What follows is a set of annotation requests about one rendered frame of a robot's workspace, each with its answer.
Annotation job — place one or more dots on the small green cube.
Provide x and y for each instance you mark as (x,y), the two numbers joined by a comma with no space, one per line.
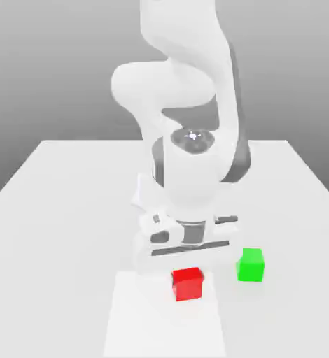
(251,265)

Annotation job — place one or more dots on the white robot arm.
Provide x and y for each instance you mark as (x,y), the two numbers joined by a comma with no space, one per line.
(192,84)

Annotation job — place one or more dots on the small red cube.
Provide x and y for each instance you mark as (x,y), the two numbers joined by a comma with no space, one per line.
(187,285)

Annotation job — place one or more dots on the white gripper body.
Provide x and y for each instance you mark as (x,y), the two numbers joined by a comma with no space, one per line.
(164,260)

